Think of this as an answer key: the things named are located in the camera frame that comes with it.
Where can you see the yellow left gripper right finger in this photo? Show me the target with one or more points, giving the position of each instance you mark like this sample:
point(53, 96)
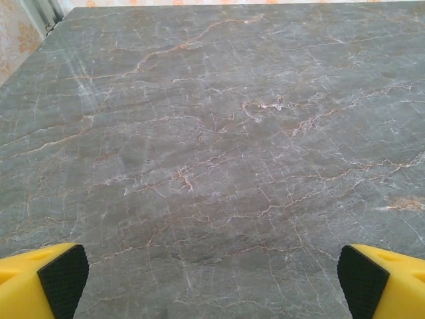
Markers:
point(398, 289)

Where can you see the aluminium frame post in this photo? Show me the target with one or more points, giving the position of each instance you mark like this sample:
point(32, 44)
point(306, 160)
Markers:
point(43, 13)

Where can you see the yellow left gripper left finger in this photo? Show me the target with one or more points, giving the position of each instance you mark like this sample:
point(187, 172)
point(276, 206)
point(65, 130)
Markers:
point(23, 285)

